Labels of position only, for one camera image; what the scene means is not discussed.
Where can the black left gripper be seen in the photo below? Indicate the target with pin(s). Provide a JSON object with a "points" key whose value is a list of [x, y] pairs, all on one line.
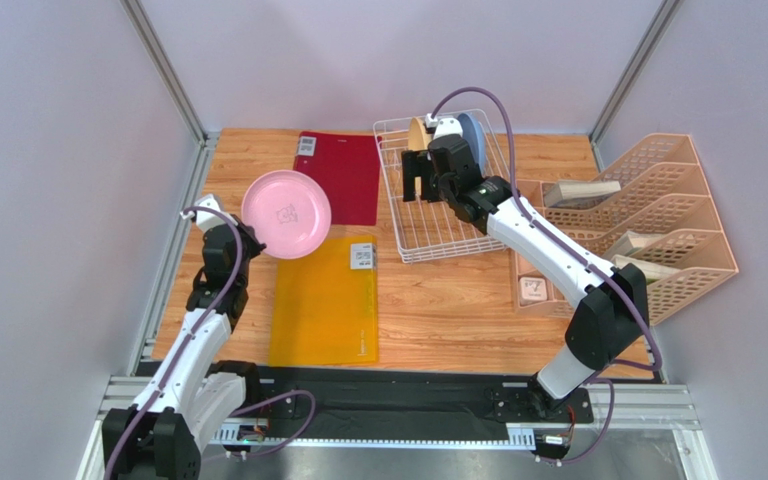
{"points": [[254, 245]]}

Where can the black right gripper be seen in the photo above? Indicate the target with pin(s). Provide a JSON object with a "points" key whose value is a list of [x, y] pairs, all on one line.
{"points": [[420, 165]]}

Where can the yellow plate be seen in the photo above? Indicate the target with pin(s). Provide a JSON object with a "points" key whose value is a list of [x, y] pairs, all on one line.
{"points": [[418, 137]]}

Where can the blue plate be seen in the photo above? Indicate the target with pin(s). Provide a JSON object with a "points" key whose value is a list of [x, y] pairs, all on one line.
{"points": [[473, 134]]}

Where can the pink plate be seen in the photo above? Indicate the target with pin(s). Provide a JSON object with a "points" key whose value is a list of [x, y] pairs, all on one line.
{"points": [[289, 212]]}

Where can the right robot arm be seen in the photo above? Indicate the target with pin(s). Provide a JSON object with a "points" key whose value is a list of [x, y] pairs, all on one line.
{"points": [[610, 304]]}

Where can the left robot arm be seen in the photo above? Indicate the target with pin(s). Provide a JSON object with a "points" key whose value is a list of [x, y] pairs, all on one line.
{"points": [[164, 432]]}

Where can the red plastic folder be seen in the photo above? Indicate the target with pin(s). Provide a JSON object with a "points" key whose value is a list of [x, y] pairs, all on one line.
{"points": [[347, 168]]}

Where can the yellow plastic folder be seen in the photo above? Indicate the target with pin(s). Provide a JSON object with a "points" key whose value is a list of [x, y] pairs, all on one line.
{"points": [[325, 310]]}

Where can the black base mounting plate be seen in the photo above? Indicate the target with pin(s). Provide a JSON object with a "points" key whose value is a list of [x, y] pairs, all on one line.
{"points": [[364, 404]]}

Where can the book in organizer middle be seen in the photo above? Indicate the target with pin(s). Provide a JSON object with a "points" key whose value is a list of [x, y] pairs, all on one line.
{"points": [[629, 243]]}

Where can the peach plastic file organizer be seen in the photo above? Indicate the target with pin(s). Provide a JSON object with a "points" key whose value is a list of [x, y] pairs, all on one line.
{"points": [[664, 191]]}

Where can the green book in organizer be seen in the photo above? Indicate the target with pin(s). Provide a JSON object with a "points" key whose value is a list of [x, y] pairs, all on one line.
{"points": [[652, 272]]}

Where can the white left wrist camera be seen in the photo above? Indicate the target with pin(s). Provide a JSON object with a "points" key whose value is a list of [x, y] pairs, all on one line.
{"points": [[209, 212]]}

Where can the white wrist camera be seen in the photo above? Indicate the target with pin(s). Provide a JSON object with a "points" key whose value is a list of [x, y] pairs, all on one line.
{"points": [[440, 126], [209, 212]]}

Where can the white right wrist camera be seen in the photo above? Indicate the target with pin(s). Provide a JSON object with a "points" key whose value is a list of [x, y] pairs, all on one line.
{"points": [[440, 126]]}

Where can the white wire dish rack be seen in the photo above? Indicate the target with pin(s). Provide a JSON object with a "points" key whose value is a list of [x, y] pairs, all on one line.
{"points": [[423, 230]]}

